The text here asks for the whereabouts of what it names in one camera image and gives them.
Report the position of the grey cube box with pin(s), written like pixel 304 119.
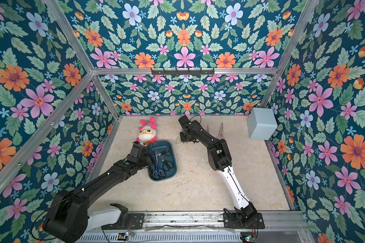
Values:
pixel 261 124

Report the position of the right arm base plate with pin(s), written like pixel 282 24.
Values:
pixel 240 220

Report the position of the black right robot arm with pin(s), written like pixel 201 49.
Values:
pixel 220 160

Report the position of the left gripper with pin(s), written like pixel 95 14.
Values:
pixel 148 156

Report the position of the pink handled scissors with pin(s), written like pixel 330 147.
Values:
pixel 221 132

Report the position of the teal plastic storage box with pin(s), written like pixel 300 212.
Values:
pixel 158 147

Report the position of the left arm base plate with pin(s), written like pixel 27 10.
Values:
pixel 133 221

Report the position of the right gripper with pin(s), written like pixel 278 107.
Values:
pixel 185 133

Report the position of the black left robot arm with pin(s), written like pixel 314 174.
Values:
pixel 68 218

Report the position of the black hook rail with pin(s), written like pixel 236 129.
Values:
pixel 183 71

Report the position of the pink white plush doll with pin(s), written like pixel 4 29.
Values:
pixel 147 131

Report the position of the large black scissors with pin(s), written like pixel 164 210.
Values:
pixel 166 165

